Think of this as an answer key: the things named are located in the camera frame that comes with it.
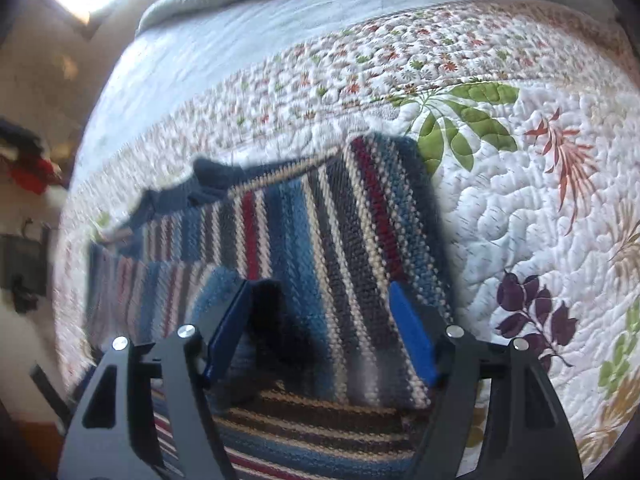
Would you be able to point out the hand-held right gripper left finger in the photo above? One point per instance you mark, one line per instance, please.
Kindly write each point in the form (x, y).
(227, 332)

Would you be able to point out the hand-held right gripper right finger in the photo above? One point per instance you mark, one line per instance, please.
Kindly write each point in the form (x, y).
(412, 332)

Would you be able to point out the striped knitted sweater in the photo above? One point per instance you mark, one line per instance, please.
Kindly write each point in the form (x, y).
(320, 240)

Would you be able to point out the floral quilted bedspread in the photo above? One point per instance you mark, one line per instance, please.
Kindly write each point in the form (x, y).
(525, 240)

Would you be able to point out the dark furniture piece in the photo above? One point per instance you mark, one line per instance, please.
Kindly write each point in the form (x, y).
(50, 395)

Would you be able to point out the red cloth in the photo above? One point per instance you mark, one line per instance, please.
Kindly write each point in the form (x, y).
(32, 176)

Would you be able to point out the light blue bed sheet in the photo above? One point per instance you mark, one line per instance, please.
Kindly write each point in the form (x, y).
(210, 55)

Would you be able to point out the dark cloth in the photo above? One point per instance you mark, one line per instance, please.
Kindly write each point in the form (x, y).
(20, 137)

